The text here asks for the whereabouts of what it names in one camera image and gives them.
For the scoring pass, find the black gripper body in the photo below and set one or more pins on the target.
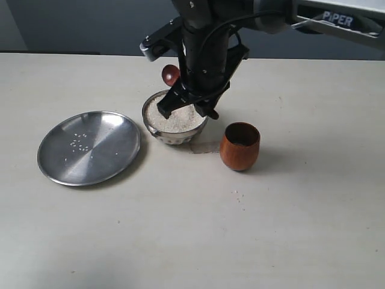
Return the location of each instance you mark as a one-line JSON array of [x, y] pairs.
[[209, 57]]

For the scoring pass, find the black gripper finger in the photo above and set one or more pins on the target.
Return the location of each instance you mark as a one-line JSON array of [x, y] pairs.
[[177, 97], [206, 103]]

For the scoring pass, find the dark wooden spoon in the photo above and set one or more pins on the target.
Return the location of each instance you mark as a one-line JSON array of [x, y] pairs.
[[171, 75]]

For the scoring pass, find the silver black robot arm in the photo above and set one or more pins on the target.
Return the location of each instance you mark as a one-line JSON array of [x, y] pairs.
[[357, 21]]

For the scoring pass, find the steel bowl of rice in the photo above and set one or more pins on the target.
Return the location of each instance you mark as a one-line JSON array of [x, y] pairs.
[[181, 127]]

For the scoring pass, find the brown wooden cup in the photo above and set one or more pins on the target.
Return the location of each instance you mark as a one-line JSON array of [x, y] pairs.
[[239, 148]]

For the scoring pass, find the round steel plate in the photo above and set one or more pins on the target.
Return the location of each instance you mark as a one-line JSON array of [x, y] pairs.
[[89, 148]]

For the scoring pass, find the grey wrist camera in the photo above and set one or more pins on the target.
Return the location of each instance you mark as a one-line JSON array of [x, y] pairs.
[[168, 37]]

